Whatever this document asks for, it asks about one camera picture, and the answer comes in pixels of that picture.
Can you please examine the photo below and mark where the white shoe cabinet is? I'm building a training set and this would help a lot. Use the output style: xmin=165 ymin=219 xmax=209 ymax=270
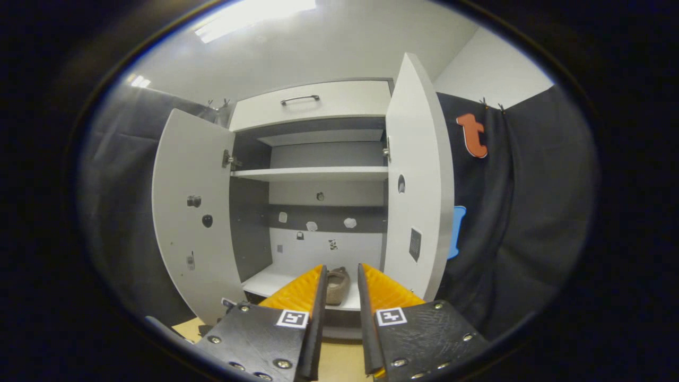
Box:
xmin=228 ymin=79 xmax=396 ymax=340

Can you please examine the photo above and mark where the brown fuzzy shoe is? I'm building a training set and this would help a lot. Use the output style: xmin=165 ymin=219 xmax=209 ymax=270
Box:
xmin=325 ymin=266 xmax=352 ymax=306

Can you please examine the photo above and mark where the white door with headphone sticker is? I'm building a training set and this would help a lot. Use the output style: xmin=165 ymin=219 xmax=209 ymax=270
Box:
xmin=383 ymin=52 xmax=456 ymax=303

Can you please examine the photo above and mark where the white cabinet shelf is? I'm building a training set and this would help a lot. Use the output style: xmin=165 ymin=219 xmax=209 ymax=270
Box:
xmin=257 ymin=129 xmax=385 ymax=147
xmin=231 ymin=166 xmax=389 ymax=183

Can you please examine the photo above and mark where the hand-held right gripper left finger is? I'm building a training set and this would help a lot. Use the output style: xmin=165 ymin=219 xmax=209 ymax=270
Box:
xmin=195 ymin=264 xmax=328 ymax=382

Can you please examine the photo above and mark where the white cabinet drawer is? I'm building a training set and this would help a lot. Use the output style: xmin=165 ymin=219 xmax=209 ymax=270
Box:
xmin=228 ymin=80 xmax=394 ymax=133

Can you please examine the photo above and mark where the white door with camera sticker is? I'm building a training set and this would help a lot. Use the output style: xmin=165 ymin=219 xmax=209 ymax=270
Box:
xmin=152 ymin=109 xmax=247 ymax=325

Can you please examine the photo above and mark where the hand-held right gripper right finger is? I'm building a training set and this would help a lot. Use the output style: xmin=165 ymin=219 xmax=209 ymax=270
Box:
xmin=358 ymin=263 xmax=491 ymax=380

